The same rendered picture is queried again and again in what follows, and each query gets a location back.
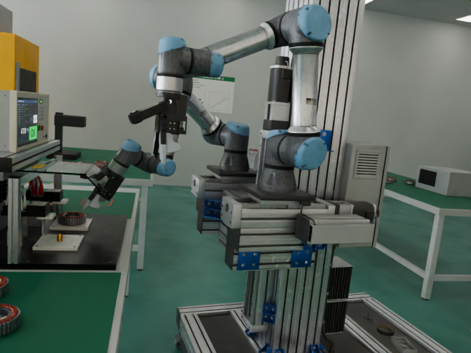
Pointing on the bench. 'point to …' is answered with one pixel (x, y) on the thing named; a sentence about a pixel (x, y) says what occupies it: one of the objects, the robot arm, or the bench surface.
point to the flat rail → (33, 174)
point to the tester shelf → (12, 162)
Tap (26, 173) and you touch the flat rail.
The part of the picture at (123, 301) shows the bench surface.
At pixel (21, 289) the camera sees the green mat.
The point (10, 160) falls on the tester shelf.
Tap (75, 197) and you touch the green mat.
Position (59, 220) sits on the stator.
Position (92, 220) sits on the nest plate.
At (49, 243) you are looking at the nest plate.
